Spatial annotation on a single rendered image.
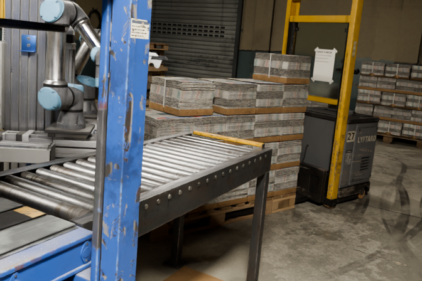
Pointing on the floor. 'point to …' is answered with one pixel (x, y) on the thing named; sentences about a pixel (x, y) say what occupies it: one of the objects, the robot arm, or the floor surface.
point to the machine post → (120, 119)
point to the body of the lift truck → (358, 133)
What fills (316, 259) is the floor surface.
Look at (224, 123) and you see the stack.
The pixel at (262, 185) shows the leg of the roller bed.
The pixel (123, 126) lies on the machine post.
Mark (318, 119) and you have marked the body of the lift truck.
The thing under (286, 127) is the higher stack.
